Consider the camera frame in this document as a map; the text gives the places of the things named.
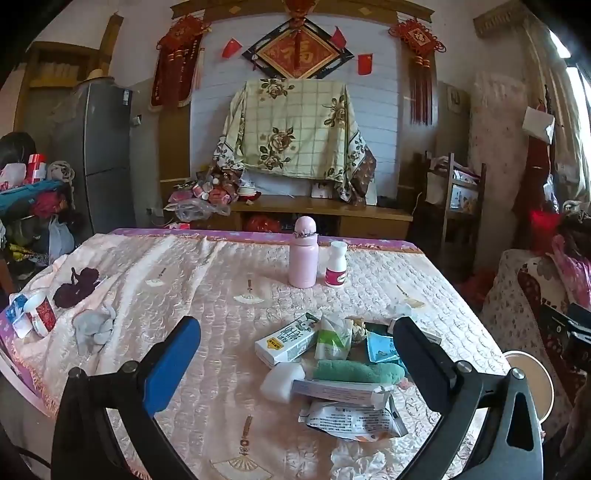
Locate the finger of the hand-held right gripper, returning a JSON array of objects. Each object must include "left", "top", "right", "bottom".
[{"left": 538, "top": 302, "right": 591, "bottom": 363}]

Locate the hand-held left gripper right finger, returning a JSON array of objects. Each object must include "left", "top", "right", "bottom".
[{"left": 392, "top": 316, "right": 546, "bottom": 480}]

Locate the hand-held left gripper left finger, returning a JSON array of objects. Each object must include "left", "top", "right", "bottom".
[{"left": 52, "top": 315, "right": 201, "bottom": 480}]

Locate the blue snack packet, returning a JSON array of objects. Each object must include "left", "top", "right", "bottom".
[{"left": 366, "top": 333, "right": 400, "bottom": 364}]

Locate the green fluffy towel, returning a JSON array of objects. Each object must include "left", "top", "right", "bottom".
[{"left": 313, "top": 359, "right": 406, "bottom": 386}]

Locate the clear crumpled plastic bag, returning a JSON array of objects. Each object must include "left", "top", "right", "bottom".
[{"left": 390, "top": 300, "right": 416, "bottom": 324}]

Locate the pink floral cloth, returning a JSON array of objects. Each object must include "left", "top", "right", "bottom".
[{"left": 551, "top": 234, "right": 591, "bottom": 315}]

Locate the floral sofa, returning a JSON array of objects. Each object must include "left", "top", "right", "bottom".
[{"left": 482, "top": 249, "right": 591, "bottom": 416}]

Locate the crumpled beige paper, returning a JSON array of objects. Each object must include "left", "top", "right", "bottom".
[{"left": 345, "top": 316, "right": 368, "bottom": 347}]

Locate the white round bin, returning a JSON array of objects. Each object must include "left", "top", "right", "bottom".
[{"left": 503, "top": 351, "right": 555, "bottom": 422}]

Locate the white and green plastic bag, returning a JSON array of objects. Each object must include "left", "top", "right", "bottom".
[{"left": 315, "top": 315, "right": 354, "bottom": 362}]

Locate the grey cloth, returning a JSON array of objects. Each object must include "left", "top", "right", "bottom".
[{"left": 73, "top": 302, "right": 116, "bottom": 355}]

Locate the white toothpaste box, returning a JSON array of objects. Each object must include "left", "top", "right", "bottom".
[{"left": 292, "top": 378, "right": 393, "bottom": 409}]

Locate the silver foil packet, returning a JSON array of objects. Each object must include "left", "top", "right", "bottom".
[{"left": 300, "top": 397, "right": 409, "bottom": 443}]

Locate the red cushion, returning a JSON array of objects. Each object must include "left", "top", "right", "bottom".
[{"left": 529, "top": 210, "right": 561, "bottom": 252}]

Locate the white sponge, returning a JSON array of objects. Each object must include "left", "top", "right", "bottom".
[{"left": 260, "top": 362, "right": 306, "bottom": 404}]

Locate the white and green carton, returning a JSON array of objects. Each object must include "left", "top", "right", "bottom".
[{"left": 255, "top": 312, "right": 322, "bottom": 369}]

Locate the white bottle with pink label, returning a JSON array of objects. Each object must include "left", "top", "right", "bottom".
[{"left": 324, "top": 241, "right": 348, "bottom": 288}]

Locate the dark maroon cloth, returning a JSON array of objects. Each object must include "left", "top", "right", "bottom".
[{"left": 53, "top": 267, "right": 100, "bottom": 309}]

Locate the red and white cup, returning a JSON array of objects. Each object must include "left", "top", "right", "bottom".
[{"left": 24, "top": 293, "right": 57, "bottom": 339}]

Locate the wooden shelf rack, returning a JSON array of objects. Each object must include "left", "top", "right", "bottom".
[{"left": 425, "top": 152, "right": 488, "bottom": 273}]

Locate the blue and white packet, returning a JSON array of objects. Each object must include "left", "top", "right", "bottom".
[{"left": 8, "top": 293, "right": 33, "bottom": 340}]

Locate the pile of red packets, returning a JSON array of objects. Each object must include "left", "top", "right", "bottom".
[{"left": 168, "top": 168, "right": 259, "bottom": 208}]

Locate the wooden cabinet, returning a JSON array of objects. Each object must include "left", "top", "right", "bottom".
[{"left": 159, "top": 194, "right": 414, "bottom": 241}]

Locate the pile of clothes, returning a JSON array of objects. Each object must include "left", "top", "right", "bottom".
[{"left": 0, "top": 131, "right": 77, "bottom": 278}]

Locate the grey fridge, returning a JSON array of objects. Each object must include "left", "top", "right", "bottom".
[{"left": 51, "top": 79, "right": 137, "bottom": 236}]

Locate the red and white box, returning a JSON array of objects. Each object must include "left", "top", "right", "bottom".
[{"left": 25, "top": 154, "right": 47, "bottom": 181}]

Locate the beige curtain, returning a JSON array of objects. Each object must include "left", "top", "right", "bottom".
[{"left": 522, "top": 18, "right": 591, "bottom": 185}]

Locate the floral checked cloth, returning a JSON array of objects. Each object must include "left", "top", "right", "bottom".
[{"left": 213, "top": 78, "right": 377, "bottom": 204}]

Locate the red pennant banner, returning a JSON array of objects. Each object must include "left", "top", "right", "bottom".
[{"left": 148, "top": 39, "right": 204, "bottom": 112}]

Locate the red knot hanging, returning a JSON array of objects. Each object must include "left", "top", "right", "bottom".
[
  {"left": 389, "top": 18, "right": 448, "bottom": 125},
  {"left": 157, "top": 15, "right": 212, "bottom": 63}
]

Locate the wooden wall shelf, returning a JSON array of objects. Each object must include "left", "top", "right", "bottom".
[{"left": 14, "top": 41, "right": 112, "bottom": 134}]

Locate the diamond red wall decoration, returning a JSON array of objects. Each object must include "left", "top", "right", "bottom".
[{"left": 242, "top": 18, "right": 354, "bottom": 81}]

